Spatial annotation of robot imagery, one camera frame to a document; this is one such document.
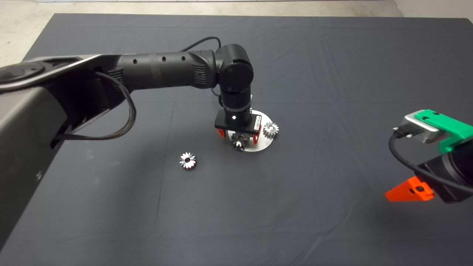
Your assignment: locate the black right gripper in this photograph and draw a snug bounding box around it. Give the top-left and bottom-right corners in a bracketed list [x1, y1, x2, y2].
[385, 154, 473, 204]

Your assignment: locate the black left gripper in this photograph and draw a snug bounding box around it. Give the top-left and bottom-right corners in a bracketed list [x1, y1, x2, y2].
[215, 110, 262, 145]

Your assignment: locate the larger steel gear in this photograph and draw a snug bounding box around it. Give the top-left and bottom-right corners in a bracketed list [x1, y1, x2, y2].
[232, 134, 249, 152]

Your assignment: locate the small steel gear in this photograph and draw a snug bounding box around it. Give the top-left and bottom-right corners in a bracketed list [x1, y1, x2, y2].
[180, 152, 197, 170]
[263, 122, 280, 140]

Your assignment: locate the round metal plate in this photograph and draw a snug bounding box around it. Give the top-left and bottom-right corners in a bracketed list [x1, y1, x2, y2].
[229, 108, 277, 153]

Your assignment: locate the dark grey table cloth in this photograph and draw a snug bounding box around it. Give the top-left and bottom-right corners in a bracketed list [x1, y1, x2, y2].
[0, 13, 473, 266]

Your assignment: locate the silver right camera box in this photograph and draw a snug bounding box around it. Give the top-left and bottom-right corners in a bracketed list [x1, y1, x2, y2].
[401, 114, 444, 144]

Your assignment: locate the green right camera mount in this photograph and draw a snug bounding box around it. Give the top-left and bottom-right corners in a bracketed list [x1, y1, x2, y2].
[414, 109, 473, 154]

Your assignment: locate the thin black left cable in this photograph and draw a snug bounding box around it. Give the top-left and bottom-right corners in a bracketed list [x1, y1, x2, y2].
[180, 36, 222, 52]

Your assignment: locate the braided black left cable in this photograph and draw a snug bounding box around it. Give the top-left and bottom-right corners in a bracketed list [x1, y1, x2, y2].
[52, 72, 136, 141]

